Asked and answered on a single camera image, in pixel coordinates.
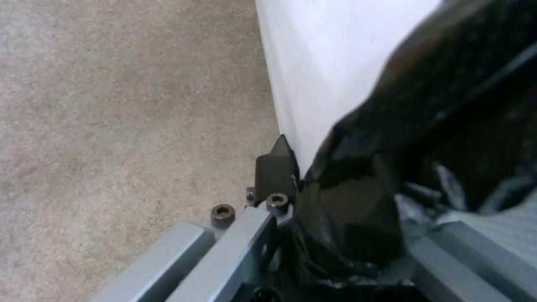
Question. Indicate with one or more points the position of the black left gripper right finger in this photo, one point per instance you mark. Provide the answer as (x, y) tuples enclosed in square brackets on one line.
[(461, 251)]

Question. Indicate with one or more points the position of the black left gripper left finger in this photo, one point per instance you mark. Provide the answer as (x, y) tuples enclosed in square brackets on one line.
[(235, 245)]

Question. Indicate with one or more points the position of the black trash bag liner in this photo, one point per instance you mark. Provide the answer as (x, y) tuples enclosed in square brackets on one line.
[(419, 141)]

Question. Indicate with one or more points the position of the white trash bin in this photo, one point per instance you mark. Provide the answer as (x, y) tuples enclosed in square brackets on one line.
[(327, 72)]

